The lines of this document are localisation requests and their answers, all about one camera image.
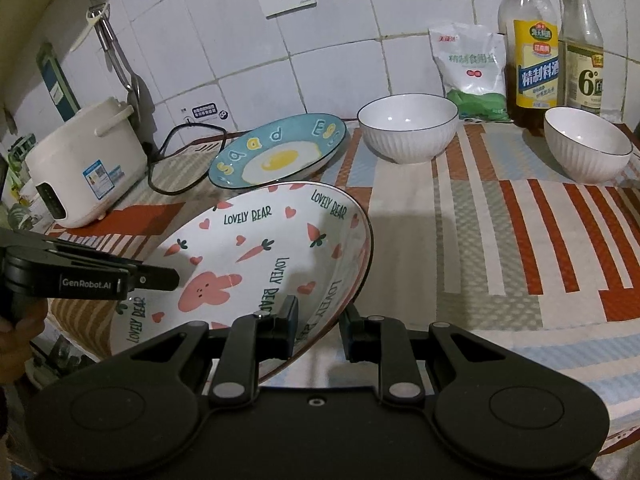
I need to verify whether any black power cord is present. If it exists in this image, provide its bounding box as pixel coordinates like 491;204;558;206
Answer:
143;120;229;196

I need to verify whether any wall label sticker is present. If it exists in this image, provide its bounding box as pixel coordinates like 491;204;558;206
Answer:
180;102;229;122

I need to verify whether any white hanging peeler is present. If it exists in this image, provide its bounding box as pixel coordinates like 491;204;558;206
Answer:
70;3;111;52

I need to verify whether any cooking wine bottle yellow label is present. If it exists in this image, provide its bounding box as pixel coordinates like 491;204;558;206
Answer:
498;0;560;129

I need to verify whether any white rice cooker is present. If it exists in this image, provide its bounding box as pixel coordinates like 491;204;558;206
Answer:
26;98;146;229

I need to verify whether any vinegar bottle yellow cap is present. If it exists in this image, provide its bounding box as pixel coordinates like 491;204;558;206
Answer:
560;0;604;115

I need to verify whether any blue fried egg plate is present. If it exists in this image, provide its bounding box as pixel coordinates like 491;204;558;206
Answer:
208;113;347;191

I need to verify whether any white ribbed bowl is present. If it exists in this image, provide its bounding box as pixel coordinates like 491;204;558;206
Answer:
357;93;460;165
544;107;634;184

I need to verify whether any white green salt bag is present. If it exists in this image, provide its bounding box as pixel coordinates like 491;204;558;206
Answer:
430;23;510;122

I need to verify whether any person left hand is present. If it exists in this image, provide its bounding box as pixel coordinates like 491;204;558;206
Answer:
0;300;49;385

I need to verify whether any hanging metal spatula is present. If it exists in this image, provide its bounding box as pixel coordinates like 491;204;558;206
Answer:
94;13;141;130

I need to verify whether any blue hanging grater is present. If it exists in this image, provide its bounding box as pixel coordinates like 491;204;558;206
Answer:
36;42;80;122

